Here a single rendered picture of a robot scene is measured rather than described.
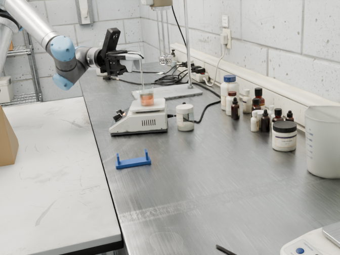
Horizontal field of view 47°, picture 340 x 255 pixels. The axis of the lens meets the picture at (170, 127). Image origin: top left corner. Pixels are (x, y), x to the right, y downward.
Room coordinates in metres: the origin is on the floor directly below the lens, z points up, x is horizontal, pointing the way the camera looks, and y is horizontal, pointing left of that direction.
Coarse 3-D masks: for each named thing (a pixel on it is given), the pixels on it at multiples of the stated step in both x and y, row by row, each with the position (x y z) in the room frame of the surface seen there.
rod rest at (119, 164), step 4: (116, 156) 1.01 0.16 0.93; (148, 156) 1.03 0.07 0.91; (120, 160) 1.02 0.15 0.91; (124, 160) 1.01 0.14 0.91; (128, 160) 1.01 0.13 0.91; (132, 160) 1.01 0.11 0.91; (136, 160) 1.01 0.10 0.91; (140, 160) 1.00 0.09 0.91; (144, 160) 1.00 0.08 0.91; (148, 160) 1.00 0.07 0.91; (116, 164) 0.99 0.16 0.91; (120, 164) 0.99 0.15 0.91; (124, 164) 0.99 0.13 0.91; (128, 164) 0.99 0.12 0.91; (132, 164) 0.99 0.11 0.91; (136, 164) 0.99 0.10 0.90; (140, 164) 0.99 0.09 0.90; (116, 168) 0.98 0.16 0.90
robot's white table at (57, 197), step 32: (32, 128) 1.41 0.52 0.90; (64, 128) 1.38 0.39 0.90; (32, 160) 1.09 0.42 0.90; (64, 160) 1.07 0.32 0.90; (96, 160) 1.05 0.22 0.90; (0, 192) 0.90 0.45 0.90; (32, 192) 0.88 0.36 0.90; (64, 192) 0.87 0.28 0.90; (96, 192) 0.86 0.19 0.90; (0, 224) 0.75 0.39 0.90; (32, 224) 0.74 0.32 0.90; (64, 224) 0.73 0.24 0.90; (96, 224) 0.72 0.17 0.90
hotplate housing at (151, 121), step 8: (128, 112) 1.29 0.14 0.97; (136, 112) 1.27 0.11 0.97; (144, 112) 1.27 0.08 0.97; (152, 112) 1.26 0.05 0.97; (160, 112) 1.25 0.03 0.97; (120, 120) 1.25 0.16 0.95; (128, 120) 1.25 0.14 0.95; (136, 120) 1.24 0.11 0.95; (144, 120) 1.24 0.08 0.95; (152, 120) 1.24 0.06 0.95; (160, 120) 1.24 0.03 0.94; (112, 128) 1.25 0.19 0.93; (120, 128) 1.25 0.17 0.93; (128, 128) 1.25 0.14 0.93; (136, 128) 1.24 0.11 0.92; (144, 128) 1.24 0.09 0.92; (152, 128) 1.24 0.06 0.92; (160, 128) 1.24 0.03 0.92
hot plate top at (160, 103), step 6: (132, 102) 1.34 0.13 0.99; (138, 102) 1.34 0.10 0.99; (156, 102) 1.32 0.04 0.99; (162, 102) 1.31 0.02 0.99; (132, 108) 1.27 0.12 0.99; (138, 108) 1.26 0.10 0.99; (144, 108) 1.25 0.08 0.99; (150, 108) 1.25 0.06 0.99; (156, 108) 1.25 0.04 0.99; (162, 108) 1.25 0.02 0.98
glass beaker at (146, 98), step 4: (140, 84) 1.31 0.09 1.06; (144, 84) 1.31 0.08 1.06; (148, 84) 1.31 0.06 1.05; (152, 84) 1.28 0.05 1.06; (140, 88) 1.27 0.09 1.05; (144, 88) 1.26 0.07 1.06; (148, 88) 1.27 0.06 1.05; (152, 88) 1.28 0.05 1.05; (140, 92) 1.27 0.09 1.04; (144, 92) 1.26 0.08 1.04; (148, 92) 1.27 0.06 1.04; (152, 92) 1.28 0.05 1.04; (140, 96) 1.28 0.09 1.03; (144, 96) 1.26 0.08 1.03; (148, 96) 1.27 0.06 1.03; (152, 96) 1.28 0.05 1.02; (140, 100) 1.28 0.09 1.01; (144, 100) 1.27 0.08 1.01; (148, 100) 1.27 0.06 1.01; (152, 100) 1.27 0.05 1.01; (140, 104) 1.28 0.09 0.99; (144, 104) 1.27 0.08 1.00; (148, 104) 1.27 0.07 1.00; (152, 104) 1.27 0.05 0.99
